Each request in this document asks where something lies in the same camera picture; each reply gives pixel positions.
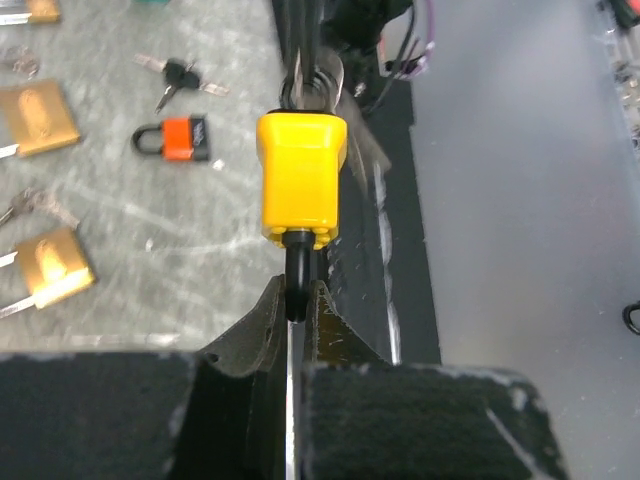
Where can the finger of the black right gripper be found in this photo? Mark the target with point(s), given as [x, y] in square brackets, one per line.
[313, 73]

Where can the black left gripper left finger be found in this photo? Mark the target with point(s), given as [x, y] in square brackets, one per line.
[244, 407]

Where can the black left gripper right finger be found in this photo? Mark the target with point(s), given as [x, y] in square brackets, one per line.
[344, 406]

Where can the yellow black padlock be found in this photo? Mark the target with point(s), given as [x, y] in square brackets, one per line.
[302, 154]

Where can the black keys bunch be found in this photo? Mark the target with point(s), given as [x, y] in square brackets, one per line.
[177, 75]

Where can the orange black padlock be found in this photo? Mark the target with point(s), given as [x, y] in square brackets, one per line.
[183, 139]

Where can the brass padlock long shackle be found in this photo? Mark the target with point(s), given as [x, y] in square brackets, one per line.
[54, 267]

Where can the large brass padlock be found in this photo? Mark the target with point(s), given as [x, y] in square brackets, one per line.
[38, 117]

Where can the small brass padlock front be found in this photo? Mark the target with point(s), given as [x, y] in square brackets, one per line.
[19, 12]

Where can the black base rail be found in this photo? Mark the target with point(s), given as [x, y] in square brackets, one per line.
[378, 269]

